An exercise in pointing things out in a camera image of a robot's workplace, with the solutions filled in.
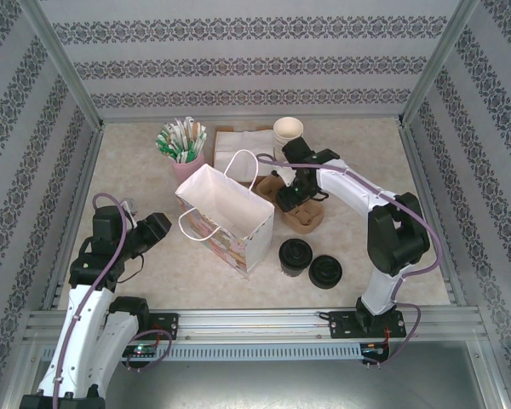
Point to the white paper gift bag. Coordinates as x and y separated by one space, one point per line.
225 200

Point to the black plastic cup lid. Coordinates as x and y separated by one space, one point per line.
296 252
325 286
325 268

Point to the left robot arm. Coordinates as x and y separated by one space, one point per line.
81 341

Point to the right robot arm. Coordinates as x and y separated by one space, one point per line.
392 238

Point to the pink holder cup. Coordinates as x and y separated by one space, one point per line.
185 170

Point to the green white paper sachet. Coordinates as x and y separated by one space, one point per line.
164 145
170 132
179 132
198 145

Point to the white paper napkin stack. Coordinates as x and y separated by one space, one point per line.
218 164

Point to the brown paper sachet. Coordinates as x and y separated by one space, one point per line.
192 127

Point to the left circuit board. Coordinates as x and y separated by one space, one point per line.
140 350

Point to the circuit board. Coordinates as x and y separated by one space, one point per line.
374 349
140 350

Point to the steel sheet panel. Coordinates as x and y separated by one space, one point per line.
255 387

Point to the right circuit board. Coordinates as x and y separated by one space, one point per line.
374 349

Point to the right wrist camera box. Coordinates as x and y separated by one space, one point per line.
283 176

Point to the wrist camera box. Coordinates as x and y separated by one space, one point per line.
131 211
283 176

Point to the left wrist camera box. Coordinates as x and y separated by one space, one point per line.
131 211

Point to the aluminium side rail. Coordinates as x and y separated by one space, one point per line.
89 170
417 170

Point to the black left mount plate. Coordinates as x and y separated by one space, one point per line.
166 324

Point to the black mount plate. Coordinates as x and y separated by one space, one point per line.
340 326
166 324

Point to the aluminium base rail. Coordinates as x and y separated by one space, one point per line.
255 324

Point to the black right mount plate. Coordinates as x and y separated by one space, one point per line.
340 326

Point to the aluminium frame post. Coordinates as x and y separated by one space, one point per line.
436 64
64 64

